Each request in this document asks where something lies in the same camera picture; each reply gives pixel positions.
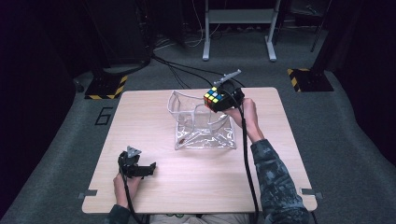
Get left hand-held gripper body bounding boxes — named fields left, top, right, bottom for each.
left=118, top=145, right=144, bottom=179

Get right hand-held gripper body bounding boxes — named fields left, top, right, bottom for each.
left=213, top=69, right=246, bottom=108

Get colourful puzzle cube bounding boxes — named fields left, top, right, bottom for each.
left=203, top=86, right=224, bottom=110

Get clear plastic bag white trim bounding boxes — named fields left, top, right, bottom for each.
left=166, top=90, right=237, bottom=151

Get person's left hand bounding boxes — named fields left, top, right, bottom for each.
left=112, top=172, right=143, bottom=209

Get person's right hand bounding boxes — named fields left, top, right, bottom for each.
left=225, top=97, right=265, bottom=144

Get person's beige pants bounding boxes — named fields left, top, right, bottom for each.
left=148, top=213, right=252, bottom=224

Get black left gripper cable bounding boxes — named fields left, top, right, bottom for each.
left=120, top=172, right=139, bottom=224

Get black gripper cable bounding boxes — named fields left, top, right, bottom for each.
left=120, top=172, right=139, bottom=224
left=237, top=104, right=261, bottom=224

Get grey metal table bracket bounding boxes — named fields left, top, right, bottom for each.
left=78, top=189, right=98, bottom=200
left=300, top=188, right=324, bottom=200

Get black floor cables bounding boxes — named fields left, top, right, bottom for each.
left=151, top=54, right=247, bottom=90

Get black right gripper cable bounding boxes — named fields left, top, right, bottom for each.
left=237, top=104, right=261, bottom=224

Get white floor cables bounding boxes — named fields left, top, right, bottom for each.
left=153, top=0, right=222, bottom=50

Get black yellow striped base plate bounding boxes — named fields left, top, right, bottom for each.
left=84, top=74, right=129, bottom=101
left=287, top=68, right=334, bottom=93

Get white metal desk frame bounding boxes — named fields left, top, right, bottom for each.
left=202, top=0, right=281, bottom=63

